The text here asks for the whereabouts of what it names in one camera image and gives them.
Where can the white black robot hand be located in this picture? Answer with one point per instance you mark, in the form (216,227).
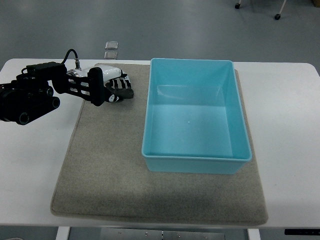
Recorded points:
(110,82)

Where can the brown hippo toy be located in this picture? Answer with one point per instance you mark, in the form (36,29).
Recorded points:
(122,93)

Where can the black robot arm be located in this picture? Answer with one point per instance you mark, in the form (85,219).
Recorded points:
(31,95)

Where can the blue plastic box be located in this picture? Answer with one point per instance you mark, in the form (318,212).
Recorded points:
(194,121)

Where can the lower floor socket plate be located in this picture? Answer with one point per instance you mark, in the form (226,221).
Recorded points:
(110,55)

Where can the floor socket plate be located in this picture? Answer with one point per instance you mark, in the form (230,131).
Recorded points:
(111,45)
(110,55)

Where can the upper floor socket plate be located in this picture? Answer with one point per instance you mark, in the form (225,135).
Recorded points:
(111,45)

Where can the beige felt mat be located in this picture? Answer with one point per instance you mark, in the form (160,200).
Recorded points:
(104,175)

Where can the metal table crossbar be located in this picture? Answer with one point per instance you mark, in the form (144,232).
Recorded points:
(144,234)

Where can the white left table leg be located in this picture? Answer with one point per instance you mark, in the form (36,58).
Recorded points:
(63,233)

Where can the white table leg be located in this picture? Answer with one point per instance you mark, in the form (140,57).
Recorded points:
(253,234)
(63,233)

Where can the right chair caster wheel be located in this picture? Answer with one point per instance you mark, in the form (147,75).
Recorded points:
(277,16)

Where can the white chair leg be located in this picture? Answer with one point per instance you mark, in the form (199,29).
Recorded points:
(282,7)

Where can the white right table leg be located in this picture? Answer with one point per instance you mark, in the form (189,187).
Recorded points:
(253,234)

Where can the black table control panel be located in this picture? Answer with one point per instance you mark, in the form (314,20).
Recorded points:
(302,232)

